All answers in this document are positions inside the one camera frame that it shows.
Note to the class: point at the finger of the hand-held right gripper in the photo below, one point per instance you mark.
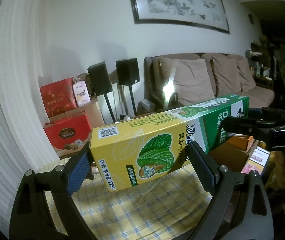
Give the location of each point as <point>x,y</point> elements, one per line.
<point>242,127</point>
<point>270,113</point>

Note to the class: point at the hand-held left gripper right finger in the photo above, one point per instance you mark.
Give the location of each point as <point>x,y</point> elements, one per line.
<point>202,166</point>

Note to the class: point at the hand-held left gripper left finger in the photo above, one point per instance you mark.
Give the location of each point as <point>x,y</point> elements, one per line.
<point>78,172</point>

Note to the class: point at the orange lined cardboard box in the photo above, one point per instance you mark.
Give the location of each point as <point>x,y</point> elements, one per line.
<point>232,155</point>

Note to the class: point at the green yellow toothpaste box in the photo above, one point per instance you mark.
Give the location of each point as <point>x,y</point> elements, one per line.
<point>157,135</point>

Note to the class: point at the brown sofa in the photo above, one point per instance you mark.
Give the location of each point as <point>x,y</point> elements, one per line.
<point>257,95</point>

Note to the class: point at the pink printed box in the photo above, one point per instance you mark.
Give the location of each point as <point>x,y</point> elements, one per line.
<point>256,161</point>

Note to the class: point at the red chocolate gift box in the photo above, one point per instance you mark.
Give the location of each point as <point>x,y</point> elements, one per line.
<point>67,132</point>

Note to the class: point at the small brown cushion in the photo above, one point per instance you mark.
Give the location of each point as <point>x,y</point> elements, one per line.
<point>246,75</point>

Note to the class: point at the cluttered dark shelf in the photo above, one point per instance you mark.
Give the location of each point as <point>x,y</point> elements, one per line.
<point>265,62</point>

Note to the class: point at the medium brown cushion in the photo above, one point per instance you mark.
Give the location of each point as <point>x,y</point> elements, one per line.
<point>226,75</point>

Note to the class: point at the plain brown cardboard box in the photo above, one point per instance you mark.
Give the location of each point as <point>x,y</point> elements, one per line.
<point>92,112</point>

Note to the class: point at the yellow checked cloth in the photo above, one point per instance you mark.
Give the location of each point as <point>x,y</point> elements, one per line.
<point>145,210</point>

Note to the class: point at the large brown cushion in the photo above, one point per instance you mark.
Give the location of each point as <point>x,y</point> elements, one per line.
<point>185,80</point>

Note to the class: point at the red flower print gift box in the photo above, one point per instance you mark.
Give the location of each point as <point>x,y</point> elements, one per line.
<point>57,97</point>

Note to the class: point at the pink tissue pack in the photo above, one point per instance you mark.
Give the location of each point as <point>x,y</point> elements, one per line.
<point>81,93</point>

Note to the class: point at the small white box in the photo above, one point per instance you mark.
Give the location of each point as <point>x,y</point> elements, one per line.
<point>146,105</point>

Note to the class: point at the black speaker on stand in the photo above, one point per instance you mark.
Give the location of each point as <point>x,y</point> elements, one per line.
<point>127,71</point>
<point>100,78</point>

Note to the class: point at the white curtain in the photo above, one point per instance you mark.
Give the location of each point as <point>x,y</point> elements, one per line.
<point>12,92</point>

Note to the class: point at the framed ink painting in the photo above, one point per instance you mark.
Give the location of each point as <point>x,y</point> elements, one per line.
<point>182,2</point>

